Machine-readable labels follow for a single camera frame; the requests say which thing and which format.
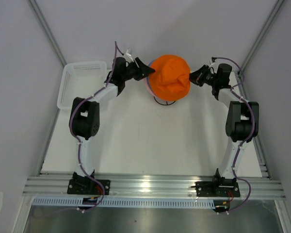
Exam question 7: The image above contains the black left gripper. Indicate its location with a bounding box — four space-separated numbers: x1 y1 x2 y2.
122 58 155 82

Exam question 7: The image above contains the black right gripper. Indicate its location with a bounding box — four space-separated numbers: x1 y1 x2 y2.
184 65 219 87

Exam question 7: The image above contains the blue bucket hat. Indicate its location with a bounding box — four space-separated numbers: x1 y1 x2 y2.
145 59 155 96

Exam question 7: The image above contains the orange bucket hat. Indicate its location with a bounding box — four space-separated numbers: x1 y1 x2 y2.
149 54 191 101

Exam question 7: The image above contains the pink bucket hat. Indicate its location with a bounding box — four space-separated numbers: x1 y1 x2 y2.
143 75 158 98

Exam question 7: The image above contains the lavender bucket hat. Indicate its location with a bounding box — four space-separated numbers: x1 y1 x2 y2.
145 75 164 101

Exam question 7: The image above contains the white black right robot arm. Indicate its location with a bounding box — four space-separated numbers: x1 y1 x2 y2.
190 64 259 197

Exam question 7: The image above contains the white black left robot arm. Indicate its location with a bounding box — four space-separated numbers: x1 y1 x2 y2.
67 57 157 196

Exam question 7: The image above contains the white perforated plastic basket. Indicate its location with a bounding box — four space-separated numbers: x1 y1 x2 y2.
57 61 107 110

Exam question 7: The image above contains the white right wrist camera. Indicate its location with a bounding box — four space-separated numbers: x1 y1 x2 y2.
209 57 218 73

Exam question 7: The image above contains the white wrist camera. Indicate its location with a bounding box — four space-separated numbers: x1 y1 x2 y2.
209 57 218 73
123 48 134 63

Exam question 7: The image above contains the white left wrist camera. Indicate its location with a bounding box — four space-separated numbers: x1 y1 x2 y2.
123 48 134 63

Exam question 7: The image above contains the black wire hat stand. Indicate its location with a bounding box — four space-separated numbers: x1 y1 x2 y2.
153 97 176 106

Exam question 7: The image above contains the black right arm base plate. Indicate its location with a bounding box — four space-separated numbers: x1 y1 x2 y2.
194 181 241 198

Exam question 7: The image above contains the aluminium mounting rail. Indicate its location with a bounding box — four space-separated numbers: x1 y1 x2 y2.
22 173 286 200

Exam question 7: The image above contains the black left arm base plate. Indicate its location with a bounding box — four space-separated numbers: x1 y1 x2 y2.
67 179 103 195

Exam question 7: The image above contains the white slotted cable duct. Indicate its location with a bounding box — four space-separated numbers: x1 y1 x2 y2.
32 197 215 209

